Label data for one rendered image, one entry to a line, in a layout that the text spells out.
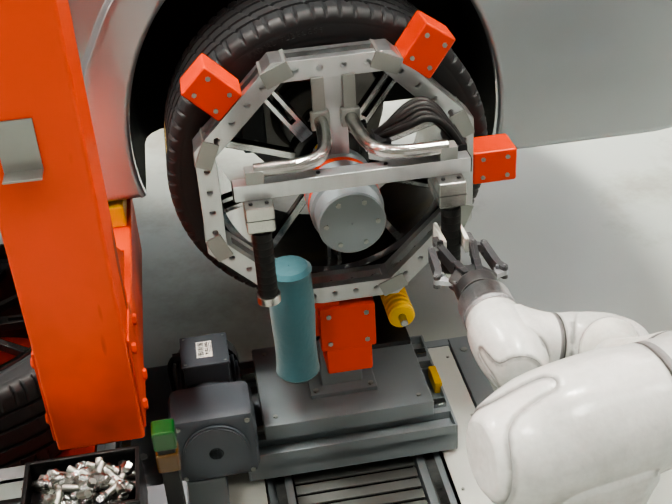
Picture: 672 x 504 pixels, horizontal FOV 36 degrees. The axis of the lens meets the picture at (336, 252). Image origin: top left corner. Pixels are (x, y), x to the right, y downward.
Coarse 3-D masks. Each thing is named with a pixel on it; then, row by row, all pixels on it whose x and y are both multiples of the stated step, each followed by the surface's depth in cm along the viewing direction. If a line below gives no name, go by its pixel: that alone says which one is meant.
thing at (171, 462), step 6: (156, 456) 177; (162, 456) 176; (168, 456) 177; (174, 456) 177; (180, 456) 180; (156, 462) 177; (162, 462) 177; (168, 462) 177; (174, 462) 177; (180, 462) 178; (162, 468) 178; (168, 468) 178; (174, 468) 178; (180, 468) 178
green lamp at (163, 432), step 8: (152, 424) 176; (160, 424) 176; (168, 424) 176; (152, 432) 174; (160, 432) 174; (168, 432) 174; (152, 440) 174; (160, 440) 174; (168, 440) 175; (176, 440) 176; (160, 448) 175; (168, 448) 175
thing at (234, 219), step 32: (384, 96) 206; (288, 128) 206; (416, 128) 211; (224, 192) 222; (384, 192) 239; (416, 192) 227; (288, 224) 218; (416, 224) 221; (320, 256) 226; (352, 256) 225
